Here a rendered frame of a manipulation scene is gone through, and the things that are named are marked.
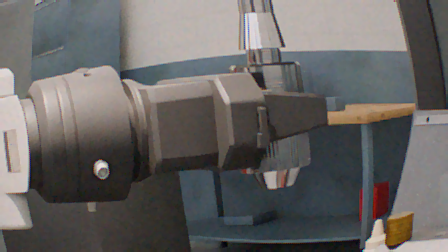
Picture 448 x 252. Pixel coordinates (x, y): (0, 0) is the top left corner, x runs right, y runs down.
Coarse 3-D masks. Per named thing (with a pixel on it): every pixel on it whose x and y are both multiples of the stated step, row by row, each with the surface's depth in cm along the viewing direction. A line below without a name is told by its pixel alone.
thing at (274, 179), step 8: (296, 168) 79; (256, 176) 79; (264, 176) 78; (272, 176) 78; (280, 176) 78; (288, 176) 78; (296, 176) 79; (264, 184) 79; (272, 184) 78; (280, 184) 78; (288, 184) 79
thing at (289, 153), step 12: (264, 84) 77; (276, 84) 77; (288, 84) 77; (300, 84) 78; (276, 144) 77; (288, 144) 77; (300, 144) 78; (264, 156) 77; (276, 156) 77; (288, 156) 77; (300, 156) 78; (252, 168) 78; (264, 168) 77; (276, 168) 77; (288, 168) 77
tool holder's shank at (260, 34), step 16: (240, 0) 78; (256, 0) 78; (240, 16) 79; (256, 16) 78; (272, 16) 78; (240, 32) 79; (256, 32) 78; (272, 32) 78; (240, 48) 79; (256, 48) 78; (272, 48) 78
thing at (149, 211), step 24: (144, 192) 97; (168, 192) 99; (48, 216) 97; (72, 216) 94; (96, 216) 92; (120, 216) 94; (144, 216) 96; (168, 216) 99; (24, 240) 102; (48, 240) 98; (72, 240) 94; (96, 240) 92; (120, 240) 94; (144, 240) 96; (168, 240) 98
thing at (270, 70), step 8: (248, 64) 77; (256, 64) 77; (264, 64) 77; (272, 64) 77; (280, 64) 77; (288, 64) 77; (296, 64) 78; (232, 72) 78; (240, 72) 78; (248, 72) 77; (256, 72) 77; (264, 72) 77; (272, 72) 77; (280, 72) 77; (288, 72) 77; (296, 72) 78
